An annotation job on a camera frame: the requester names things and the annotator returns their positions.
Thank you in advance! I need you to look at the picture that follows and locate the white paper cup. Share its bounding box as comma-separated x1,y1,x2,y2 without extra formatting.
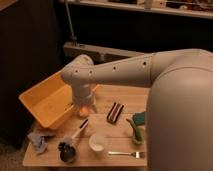
89,133,107,152

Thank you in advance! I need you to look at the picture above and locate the brown striped chocolate bar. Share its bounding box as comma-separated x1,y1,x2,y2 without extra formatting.
106,103,124,124

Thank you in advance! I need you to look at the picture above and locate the grey metal shelf beam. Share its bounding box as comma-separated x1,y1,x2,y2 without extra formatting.
63,41,148,64

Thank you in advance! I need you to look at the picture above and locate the crumpled grey cloth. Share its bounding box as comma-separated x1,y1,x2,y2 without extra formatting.
27,131,54,155

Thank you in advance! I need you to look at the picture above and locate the green toy in bowl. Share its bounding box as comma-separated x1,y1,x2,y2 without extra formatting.
127,119,145,145

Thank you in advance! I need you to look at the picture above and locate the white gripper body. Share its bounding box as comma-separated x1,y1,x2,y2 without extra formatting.
72,84,94,106

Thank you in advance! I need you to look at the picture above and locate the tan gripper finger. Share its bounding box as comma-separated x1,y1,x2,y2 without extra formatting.
73,105,81,116
89,103,98,113

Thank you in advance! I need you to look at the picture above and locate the small orange ball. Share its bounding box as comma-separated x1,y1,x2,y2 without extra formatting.
78,106,89,118

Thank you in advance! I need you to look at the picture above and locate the teal sponge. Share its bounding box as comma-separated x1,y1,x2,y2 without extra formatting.
132,112,145,126

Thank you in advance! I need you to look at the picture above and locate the silver metal fork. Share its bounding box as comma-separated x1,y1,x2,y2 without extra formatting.
108,151,145,159

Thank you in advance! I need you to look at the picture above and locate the yellow plastic bin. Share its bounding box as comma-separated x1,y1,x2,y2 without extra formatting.
18,70,100,130

